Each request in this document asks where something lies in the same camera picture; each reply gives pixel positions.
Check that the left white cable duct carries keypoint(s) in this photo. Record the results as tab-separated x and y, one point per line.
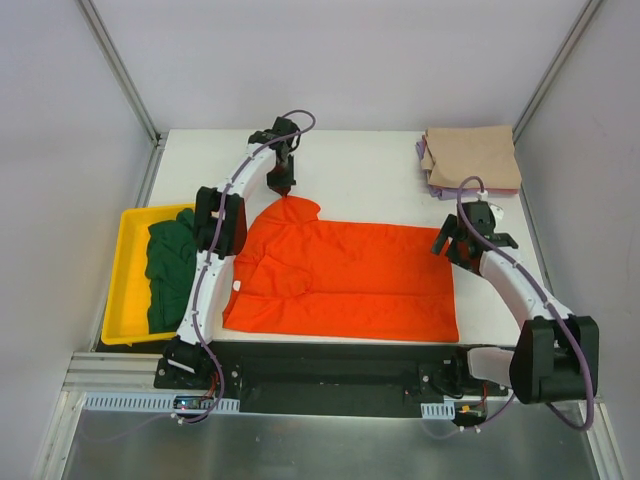
158	403

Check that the left aluminium frame post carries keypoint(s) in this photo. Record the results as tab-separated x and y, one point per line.
108	48

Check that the folded tan t-shirt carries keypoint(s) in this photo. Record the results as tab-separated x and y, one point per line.
494	154

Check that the yellow plastic bin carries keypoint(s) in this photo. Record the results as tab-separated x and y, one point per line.
125	321

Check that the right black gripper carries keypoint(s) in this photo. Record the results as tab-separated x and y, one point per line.
443	236

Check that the aluminium frame post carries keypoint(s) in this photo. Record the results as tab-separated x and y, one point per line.
108	48
572	39

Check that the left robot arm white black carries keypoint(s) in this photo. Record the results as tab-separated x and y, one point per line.
220	232

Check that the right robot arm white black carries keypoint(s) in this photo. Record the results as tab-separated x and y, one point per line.
556	356

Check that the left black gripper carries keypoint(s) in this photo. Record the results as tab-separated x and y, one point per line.
281	178

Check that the right white cable duct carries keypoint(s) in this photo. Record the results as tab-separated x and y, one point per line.
438	411

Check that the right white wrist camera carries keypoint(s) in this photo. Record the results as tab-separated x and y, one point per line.
497	211

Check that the orange t-shirt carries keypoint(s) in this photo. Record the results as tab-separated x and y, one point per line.
300	275

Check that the right aluminium frame post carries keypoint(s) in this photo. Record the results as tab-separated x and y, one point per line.
572	39

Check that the folded pink t-shirt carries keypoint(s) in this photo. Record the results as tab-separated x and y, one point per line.
506	192

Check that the white cable duct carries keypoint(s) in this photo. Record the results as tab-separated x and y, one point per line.
158	403
438	411

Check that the green t-shirt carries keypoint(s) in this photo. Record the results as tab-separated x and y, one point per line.
171	263

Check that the folded lavender t-shirt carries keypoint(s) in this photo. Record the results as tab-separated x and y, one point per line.
447	157

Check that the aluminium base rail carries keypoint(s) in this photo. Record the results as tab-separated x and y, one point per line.
111	372

